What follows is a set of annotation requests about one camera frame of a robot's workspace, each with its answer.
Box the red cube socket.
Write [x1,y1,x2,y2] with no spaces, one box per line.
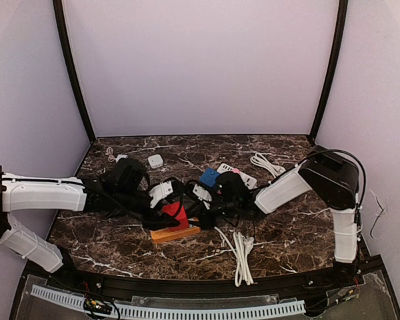
[163,201,189,231]

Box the white USB charger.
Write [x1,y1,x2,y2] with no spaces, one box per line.
[115,154,128,162]

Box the orange power strip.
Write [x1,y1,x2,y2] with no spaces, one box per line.
[150,218,201,244]

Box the white two-pin adapter plug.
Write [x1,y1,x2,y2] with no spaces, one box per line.
[147,154,164,169]

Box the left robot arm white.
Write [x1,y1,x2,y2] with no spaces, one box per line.
[0,165,182,274]

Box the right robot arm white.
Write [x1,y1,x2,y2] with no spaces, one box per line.
[184,145,367,264]

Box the blue cube socket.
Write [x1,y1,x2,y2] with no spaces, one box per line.
[199,167,220,191]

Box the white power strip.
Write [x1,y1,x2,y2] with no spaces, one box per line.
[217,163,257,190]

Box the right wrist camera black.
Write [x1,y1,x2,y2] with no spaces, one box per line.
[216,171,249,201]

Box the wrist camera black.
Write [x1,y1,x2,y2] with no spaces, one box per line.
[113,158,151,191]
[216,171,249,201]

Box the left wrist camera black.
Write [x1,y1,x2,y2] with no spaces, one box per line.
[113,158,151,191]

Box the white slotted cable duct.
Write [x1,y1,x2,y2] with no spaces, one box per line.
[31,284,307,320]

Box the black frame left post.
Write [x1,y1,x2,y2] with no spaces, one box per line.
[52,0,97,145]

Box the black frame post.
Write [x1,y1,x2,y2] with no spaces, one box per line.
[52,0,97,145]
[308,0,349,144]

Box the black frame right post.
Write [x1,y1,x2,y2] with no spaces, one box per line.
[308,0,349,144]

